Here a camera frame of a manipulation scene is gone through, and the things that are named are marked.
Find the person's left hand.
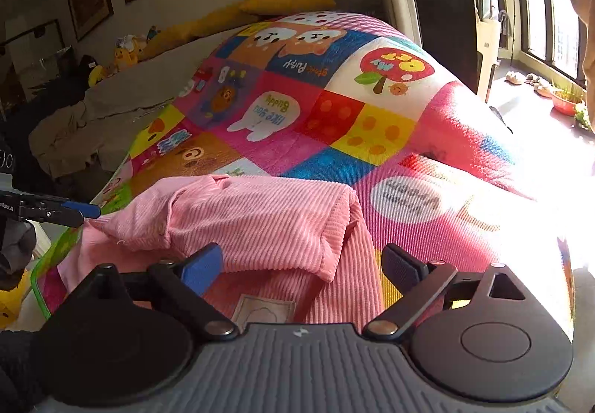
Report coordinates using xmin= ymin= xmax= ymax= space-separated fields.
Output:
xmin=0 ymin=220 xmax=38 ymax=292

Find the bed with beige cover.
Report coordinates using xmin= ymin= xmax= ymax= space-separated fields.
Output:
xmin=28 ymin=29 xmax=247 ymax=183

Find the yellow chick plush toy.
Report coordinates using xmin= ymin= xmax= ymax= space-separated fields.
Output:
xmin=114 ymin=47 xmax=140 ymax=72

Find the black window frame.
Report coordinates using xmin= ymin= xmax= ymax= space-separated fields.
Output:
xmin=509 ymin=0 xmax=595 ymax=90

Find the dark cloth pile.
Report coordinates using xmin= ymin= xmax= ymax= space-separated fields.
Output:
xmin=0 ymin=55 xmax=91 ymax=204

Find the white standing appliance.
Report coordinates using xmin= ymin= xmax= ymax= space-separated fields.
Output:
xmin=472 ymin=0 xmax=506 ymax=103

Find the black-framed glass tank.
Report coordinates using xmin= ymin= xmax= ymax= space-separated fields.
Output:
xmin=4 ymin=19 xmax=66 ymax=103

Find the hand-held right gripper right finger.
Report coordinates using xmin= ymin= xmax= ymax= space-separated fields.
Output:
xmin=361 ymin=242 xmax=541 ymax=342

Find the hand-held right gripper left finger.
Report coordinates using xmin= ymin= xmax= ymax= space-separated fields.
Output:
xmin=90 ymin=242 xmax=239 ymax=342

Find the red plant pot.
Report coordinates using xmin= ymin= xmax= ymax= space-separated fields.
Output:
xmin=551 ymin=87 xmax=585 ymax=117

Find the yellow and black plush toy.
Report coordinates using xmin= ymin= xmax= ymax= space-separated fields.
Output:
xmin=87 ymin=55 xmax=110 ymax=86

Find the yellow soft toy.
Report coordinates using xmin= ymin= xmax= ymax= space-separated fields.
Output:
xmin=0 ymin=271 xmax=32 ymax=331

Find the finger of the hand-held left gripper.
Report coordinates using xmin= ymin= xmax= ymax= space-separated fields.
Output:
xmin=22 ymin=192 xmax=102 ymax=228

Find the pink corduroy garment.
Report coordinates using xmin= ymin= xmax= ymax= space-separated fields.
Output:
xmin=58 ymin=174 xmax=385 ymax=336

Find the colourful cartoon printed blanket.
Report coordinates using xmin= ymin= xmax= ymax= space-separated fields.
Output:
xmin=35 ymin=10 xmax=577 ymax=339

